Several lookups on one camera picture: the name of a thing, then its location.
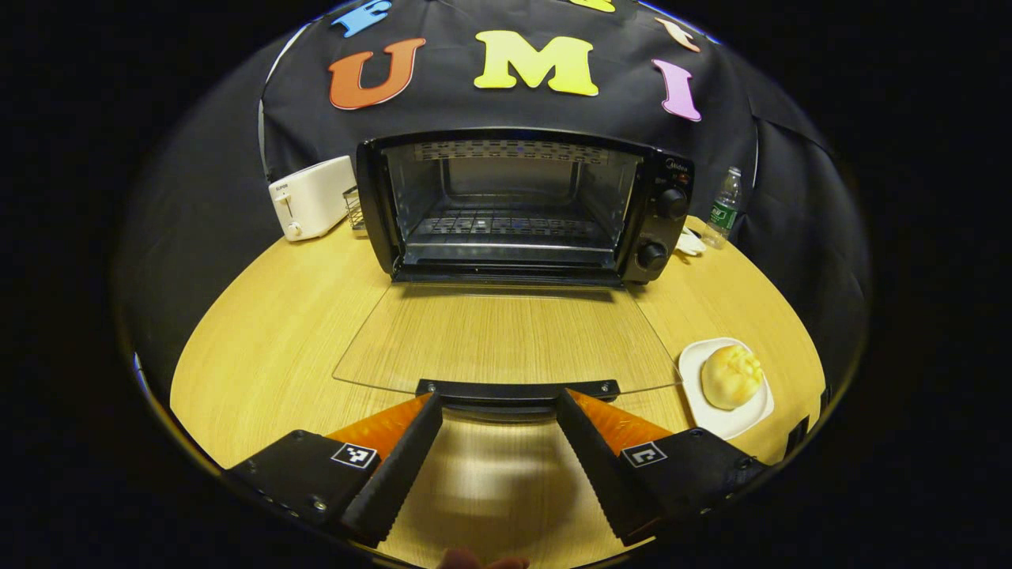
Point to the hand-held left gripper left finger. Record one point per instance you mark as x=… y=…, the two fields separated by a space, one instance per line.
x=403 y=474

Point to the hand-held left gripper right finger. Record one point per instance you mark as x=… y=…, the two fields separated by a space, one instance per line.
x=601 y=474

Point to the yellow steamed bun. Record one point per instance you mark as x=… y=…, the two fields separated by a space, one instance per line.
x=731 y=378

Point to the black electric oven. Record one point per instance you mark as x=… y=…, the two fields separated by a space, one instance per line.
x=672 y=237

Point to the white square plate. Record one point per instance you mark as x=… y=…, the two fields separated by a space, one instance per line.
x=739 y=423

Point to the white divided dish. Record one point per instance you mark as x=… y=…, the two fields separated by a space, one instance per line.
x=690 y=243

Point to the white toaster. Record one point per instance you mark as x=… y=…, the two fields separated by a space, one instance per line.
x=312 y=197

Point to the clear water bottle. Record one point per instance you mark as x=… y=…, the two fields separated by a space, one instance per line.
x=723 y=209

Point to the black backdrop cloth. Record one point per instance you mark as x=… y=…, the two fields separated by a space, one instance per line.
x=443 y=107

